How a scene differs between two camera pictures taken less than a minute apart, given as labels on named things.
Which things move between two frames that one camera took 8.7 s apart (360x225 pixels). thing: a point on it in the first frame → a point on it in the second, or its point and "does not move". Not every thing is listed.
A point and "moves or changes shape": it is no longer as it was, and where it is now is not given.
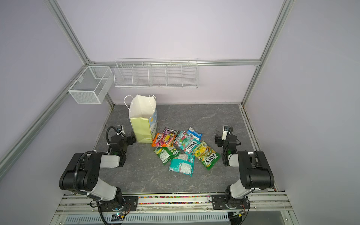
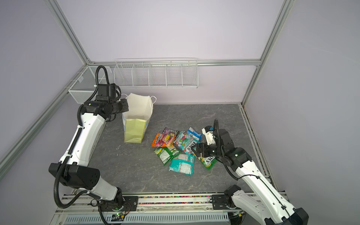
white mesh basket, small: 93,85 does not move
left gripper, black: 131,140 → 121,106
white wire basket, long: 159,72 does not move
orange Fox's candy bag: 163,139 does not move
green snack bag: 165,154 does not move
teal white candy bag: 183,163 does not move
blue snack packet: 192,132 does not move
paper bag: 143,116 moves or changes shape
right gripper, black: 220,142 → 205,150
